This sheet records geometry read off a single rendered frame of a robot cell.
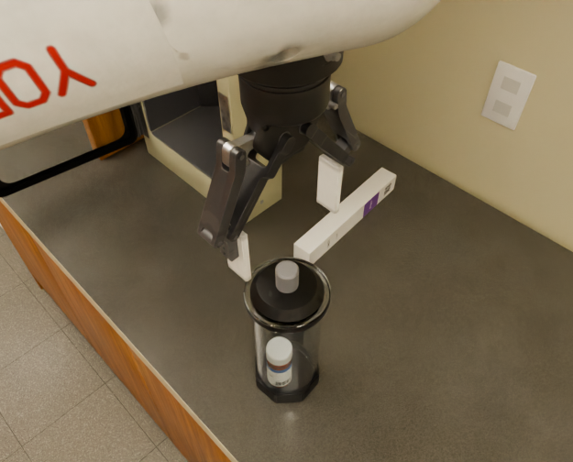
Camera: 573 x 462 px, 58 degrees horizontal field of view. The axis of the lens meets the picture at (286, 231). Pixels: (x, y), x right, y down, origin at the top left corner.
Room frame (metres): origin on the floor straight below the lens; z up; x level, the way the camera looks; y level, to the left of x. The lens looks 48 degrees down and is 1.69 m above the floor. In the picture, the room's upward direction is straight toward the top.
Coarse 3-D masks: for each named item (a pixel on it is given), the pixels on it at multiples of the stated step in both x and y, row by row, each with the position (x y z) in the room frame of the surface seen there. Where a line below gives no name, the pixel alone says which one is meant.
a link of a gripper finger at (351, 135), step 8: (336, 88) 0.41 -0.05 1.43; (344, 88) 0.41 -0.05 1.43; (336, 96) 0.40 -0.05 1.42; (344, 96) 0.41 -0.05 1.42; (344, 104) 0.41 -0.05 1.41; (328, 112) 0.42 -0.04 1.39; (336, 112) 0.41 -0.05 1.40; (344, 112) 0.41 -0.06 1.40; (328, 120) 0.43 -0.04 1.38; (336, 120) 0.42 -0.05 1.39; (344, 120) 0.41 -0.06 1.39; (336, 128) 0.43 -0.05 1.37; (344, 128) 0.41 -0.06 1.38; (352, 128) 0.42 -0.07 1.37; (336, 136) 0.44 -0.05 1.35; (344, 136) 0.42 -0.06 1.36; (352, 136) 0.42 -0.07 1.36; (352, 144) 0.42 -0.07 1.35
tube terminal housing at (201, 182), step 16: (224, 80) 0.69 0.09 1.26; (144, 112) 0.89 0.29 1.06; (240, 112) 0.69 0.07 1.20; (240, 128) 0.69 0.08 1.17; (160, 144) 0.86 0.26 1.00; (160, 160) 0.87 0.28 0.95; (176, 160) 0.82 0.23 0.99; (192, 176) 0.79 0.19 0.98; (272, 192) 0.74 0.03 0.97; (256, 208) 0.71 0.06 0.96
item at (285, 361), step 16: (256, 272) 0.40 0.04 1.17; (320, 272) 0.40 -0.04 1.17; (272, 320) 0.33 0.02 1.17; (304, 320) 0.33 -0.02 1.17; (320, 320) 0.33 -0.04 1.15; (256, 336) 0.35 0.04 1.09; (272, 336) 0.33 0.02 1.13; (288, 336) 0.32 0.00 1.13; (304, 336) 0.33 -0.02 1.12; (256, 352) 0.35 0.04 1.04; (272, 352) 0.33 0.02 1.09; (288, 352) 0.32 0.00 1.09; (304, 352) 0.33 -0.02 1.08; (272, 368) 0.33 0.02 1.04; (288, 368) 0.32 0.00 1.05; (304, 368) 0.33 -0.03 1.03; (272, 384) 0.33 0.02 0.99; (288, 384) 0.32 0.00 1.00; (304, 384) 0.33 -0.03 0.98
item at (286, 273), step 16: (272, 272) 0.39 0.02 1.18; (288, 272) 0.36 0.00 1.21; (304, 272) 0.39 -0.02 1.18; (256, 288) 0.36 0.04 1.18; (272, 288) 0.36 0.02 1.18; (288, 288) 0.35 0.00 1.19; (304, 288) 0.36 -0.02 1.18; (320, 288) 0.37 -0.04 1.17; (256, 304) 0.35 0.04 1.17; (272, 304) 0.34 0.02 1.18; (288, 304) 0.34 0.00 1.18; (304, 304) 0.34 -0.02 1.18; (320, 304) 0.35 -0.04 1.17; (288, 320) 0.32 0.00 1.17
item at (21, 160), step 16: (112, 112) 0.86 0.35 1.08; (64, 128) 0.80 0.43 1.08; (80, 128) 0.82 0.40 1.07; (96, 128) 0.84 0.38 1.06; (112, 128) 0.86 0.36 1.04; (32, 144) 0.76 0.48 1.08; (48, 144) 0.78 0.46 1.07; (64, 144) 0.80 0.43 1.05; (80, 144) 0.81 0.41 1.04; (96, 144) 0.83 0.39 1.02; (0, 160) 0.73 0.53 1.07; (16, 160) 0.74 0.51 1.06; (32, 160) 0.76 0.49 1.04; (48, 160) 0.77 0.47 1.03; (64, 160) 0.79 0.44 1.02; (0, 176) 0.72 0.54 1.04; (16, 176) 0.73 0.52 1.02
